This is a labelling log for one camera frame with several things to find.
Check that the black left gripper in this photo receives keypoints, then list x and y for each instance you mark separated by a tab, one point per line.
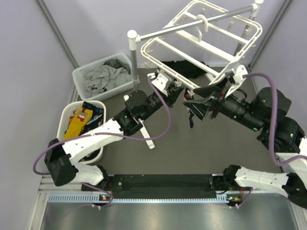
172	96

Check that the black blue patterned sock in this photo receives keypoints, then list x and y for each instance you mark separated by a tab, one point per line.
97	116

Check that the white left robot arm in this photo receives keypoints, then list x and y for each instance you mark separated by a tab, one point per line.
63	159

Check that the grey clothes pile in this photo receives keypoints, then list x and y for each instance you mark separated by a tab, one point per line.
111	74

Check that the black garment on floor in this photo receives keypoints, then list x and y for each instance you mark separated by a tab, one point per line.
185	68

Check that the white oval sock basket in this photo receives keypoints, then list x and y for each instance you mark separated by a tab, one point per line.
68	114

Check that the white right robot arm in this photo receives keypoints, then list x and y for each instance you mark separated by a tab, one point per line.
281	135

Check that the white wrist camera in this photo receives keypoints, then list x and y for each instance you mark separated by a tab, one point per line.
160	81
235	77

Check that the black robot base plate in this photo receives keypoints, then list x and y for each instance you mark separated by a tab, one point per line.
160	186

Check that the white rectangular laundry basket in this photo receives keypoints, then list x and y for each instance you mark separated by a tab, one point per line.
80	78

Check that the navy santa sock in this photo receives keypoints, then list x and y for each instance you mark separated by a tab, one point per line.
188	95

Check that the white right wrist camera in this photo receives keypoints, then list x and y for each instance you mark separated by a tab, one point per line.
235	77

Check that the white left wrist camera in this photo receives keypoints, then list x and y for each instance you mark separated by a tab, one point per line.
160	81

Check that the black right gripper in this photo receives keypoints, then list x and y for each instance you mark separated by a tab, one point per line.
200	107

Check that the white clip sock hanger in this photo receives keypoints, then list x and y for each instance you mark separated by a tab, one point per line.
193	23

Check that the yellow bear sock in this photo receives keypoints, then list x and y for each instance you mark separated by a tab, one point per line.
77	124

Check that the grey slotted cable duct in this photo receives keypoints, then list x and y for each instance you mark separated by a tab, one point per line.
102	198

